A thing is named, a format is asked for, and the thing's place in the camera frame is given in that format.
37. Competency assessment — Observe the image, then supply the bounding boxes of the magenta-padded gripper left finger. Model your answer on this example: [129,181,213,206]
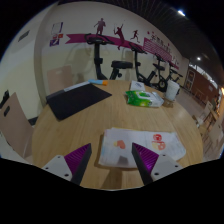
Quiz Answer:
[42,143,92,186]

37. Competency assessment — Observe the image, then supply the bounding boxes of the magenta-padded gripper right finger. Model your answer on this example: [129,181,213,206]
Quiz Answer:
[131,142,183,186]

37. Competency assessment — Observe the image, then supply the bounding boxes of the black tablet with cover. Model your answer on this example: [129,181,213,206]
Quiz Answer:
[45,81,113,121]

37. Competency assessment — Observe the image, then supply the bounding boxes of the brown round coaster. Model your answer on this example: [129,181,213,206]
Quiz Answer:
[162,98,176,108]

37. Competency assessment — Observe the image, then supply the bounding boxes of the green wet wipes pack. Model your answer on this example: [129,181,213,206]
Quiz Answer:
[125,89,165,108]

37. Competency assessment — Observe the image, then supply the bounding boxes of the group of wooden chairs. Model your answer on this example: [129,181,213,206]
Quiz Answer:
[191,96,224,158]

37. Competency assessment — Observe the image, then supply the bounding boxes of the beige wooden chair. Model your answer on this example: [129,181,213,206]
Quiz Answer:
[46,64,74,94]
[0,92,34,158]

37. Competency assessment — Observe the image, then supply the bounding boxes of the white paper cup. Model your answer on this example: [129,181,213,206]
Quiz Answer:
[165,79,181,102]

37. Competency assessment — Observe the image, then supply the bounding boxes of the white tissue pack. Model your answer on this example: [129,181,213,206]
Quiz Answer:
[129,80,146,92]

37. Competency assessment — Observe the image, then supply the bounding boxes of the blue and orange marker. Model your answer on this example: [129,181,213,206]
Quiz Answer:
[87,78,109,86]

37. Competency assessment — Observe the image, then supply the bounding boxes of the black exercise bike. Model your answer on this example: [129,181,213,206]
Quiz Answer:
[84,33,134,81]
[151,53,171,93]
[166,61,184,84]
[129,42,158,88]

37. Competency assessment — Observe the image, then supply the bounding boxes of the brown wooden partition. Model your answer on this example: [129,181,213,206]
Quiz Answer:
[184,66,221,98]

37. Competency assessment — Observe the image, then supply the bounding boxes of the magenta wall banner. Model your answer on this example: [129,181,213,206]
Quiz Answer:
[64,33,180,70]

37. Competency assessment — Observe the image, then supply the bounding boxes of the wall posters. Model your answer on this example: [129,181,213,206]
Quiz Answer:
[49,21,64,47]

